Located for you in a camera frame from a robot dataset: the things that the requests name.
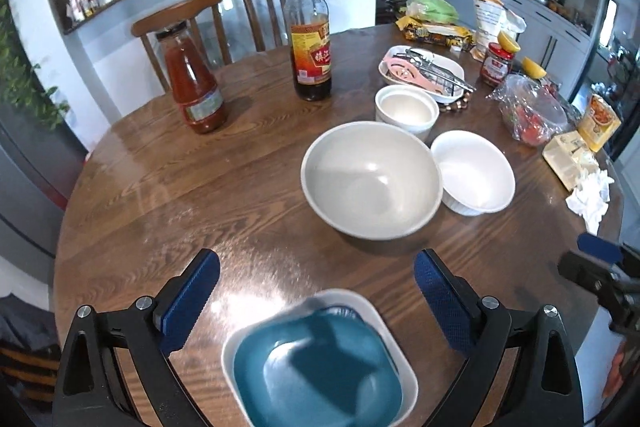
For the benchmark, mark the red chili sauce jar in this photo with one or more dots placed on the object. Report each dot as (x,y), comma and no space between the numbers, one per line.
(496,67)

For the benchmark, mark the red sauce bottle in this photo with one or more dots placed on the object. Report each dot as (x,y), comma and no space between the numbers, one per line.
(195,87)

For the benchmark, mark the yellow snack pack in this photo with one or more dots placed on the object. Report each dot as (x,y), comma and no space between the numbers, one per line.
(435,34)

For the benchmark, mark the crumpled white tissue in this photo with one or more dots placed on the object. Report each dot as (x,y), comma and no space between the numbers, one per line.
(592,197)

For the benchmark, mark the yellow food packet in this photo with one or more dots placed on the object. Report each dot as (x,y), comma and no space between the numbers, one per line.
(599,122)

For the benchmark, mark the beige paper box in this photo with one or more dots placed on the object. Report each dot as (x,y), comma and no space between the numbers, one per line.
(567,157)

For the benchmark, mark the dark vinegar bottle yellow cap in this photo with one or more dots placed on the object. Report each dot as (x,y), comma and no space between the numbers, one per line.
(311,52)

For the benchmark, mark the lemon half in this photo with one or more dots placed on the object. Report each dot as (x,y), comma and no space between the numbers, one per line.
(534,68)
(507,42)

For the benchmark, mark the clear plastic container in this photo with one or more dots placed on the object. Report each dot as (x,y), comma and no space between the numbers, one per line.
(532,112)

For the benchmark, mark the white and orange paper bag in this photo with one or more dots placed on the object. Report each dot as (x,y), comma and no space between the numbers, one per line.
(487,14)

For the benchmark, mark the white square plate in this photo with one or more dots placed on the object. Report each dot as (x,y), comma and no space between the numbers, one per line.
(395,347)

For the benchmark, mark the metal tongs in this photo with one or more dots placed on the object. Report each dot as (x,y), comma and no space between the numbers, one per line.
(440,74)

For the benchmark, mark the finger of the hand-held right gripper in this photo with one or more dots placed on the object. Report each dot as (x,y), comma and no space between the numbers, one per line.
(585,269)
(597,247)

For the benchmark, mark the blue square bowl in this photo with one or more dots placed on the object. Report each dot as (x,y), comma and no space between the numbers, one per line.
(320,367)

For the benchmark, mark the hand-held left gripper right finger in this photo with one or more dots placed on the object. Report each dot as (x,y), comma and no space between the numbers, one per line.
(442,302)

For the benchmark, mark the green vegetable bag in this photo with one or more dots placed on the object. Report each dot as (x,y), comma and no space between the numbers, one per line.
(432,9)

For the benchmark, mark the pink egg separator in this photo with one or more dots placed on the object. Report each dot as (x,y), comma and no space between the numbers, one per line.
(407,72)

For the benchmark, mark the white oval dish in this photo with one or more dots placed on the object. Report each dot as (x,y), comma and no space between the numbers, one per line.
(450,67)

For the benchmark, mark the wide white ribbed bowl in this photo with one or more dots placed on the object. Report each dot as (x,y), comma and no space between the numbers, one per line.
(472,172)

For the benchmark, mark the large white bowl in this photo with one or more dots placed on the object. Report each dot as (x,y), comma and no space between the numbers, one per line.
(372,179)

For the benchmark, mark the leafy green plant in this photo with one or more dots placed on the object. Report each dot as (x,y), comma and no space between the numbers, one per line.
(25,77)

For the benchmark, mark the wooden bead trivet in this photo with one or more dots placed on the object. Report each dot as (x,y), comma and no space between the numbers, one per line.
(457,103)

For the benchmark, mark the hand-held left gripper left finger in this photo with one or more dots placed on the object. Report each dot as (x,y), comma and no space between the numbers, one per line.
(192,297)

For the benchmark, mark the small white ribbed ramekin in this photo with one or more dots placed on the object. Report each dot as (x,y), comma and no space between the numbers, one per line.
(405,109)

